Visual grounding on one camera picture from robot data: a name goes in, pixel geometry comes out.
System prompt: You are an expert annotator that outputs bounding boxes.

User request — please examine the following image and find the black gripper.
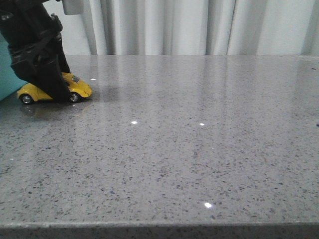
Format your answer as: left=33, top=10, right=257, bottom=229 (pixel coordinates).
left=0, top=0, right=71, bottom=102

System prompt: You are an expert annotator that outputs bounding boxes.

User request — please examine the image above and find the yellow toy beetle car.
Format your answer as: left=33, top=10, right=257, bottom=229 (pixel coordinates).
left=17, top=72, right=92, bottom=105

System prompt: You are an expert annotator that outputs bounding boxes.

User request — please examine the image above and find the turquoise blue box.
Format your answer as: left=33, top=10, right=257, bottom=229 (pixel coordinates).
left=0, top=35, right=27, bottom=100

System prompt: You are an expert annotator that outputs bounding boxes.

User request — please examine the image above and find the grey-white curtain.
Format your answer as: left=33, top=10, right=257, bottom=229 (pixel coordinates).
left=45, top=0, right=319, bottom=55

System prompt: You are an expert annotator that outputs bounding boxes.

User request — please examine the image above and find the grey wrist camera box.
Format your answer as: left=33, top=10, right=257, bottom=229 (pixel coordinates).
left=62, top=0, right=84, bottom=15

